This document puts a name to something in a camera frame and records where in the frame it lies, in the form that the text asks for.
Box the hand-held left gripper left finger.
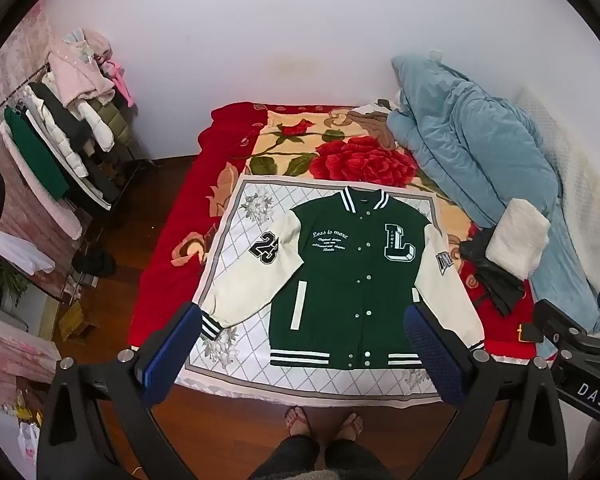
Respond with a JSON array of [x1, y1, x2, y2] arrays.
[[37, 301, 203, 480]]

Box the pink fluffy coat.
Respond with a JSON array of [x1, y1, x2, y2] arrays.
[[47, 30, 117, 109]]

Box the green potted plant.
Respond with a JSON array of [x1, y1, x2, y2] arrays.
[[0, 260, 32, 307]]

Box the black metal clothes rack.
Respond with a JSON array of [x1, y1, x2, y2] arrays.
[[0, 60, 157, 213]]

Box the green and cream varsity jacket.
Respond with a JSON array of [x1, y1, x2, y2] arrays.
[[197, 186, 486, 371]]

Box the red floral blanket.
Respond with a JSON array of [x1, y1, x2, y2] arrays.
[[130, 101, 546, 361]]

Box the olive puffer vest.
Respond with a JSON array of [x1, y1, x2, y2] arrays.
[[87, 99, 134, 147]]

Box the cardboard box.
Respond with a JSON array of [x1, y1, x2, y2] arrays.
[[58, 305, 101, 344]]

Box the white hanging cloth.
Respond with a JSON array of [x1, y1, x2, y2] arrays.
[[0, 230, 56, 276]]

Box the black crumpled garment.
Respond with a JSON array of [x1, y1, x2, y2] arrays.
[[459, 227, 528, 317]]

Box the person's dark pants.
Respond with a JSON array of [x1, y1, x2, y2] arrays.
[[247, 434, 396, 480]]

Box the white plastic bag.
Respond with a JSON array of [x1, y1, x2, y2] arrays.
[[17, 421, 44, 467]]

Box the light blue duvet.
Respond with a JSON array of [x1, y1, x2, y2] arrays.
[[387, 54, 600, 336]]

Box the white textured bed sheet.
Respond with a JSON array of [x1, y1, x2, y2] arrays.
[[515, 87, 600, 283]]

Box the bright pink hanging garment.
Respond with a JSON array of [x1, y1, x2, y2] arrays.
[[104, 59, 137, 109]]

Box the white diamond-pattern quilted mat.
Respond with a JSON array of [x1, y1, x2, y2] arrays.
[[172, 174, 481, 408]]

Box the person's right foot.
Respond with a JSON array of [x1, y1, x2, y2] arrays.
[[336, 411, 365, 442]]

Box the white fluffy folded cloth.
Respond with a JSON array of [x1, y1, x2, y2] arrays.
[[485, 198, 551, 280]]

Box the green hanging garment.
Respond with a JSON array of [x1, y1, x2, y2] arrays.
[[3, 107, 71, 201]]

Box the person's foot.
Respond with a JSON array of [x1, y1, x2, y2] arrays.
[[285, 406, 313, 438], [336, 411, 365, 442]]

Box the black shoes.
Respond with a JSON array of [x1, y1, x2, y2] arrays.
[[72, 248, 117, 277]]

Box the pink floral cloth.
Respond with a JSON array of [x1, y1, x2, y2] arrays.
[[0, 309, 62, 411]]

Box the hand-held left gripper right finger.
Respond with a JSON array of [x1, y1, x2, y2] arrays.
[[402, 301, 568, 480]]

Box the person's left foot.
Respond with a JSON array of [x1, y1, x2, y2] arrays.
[[285, 406, 313, 438]]

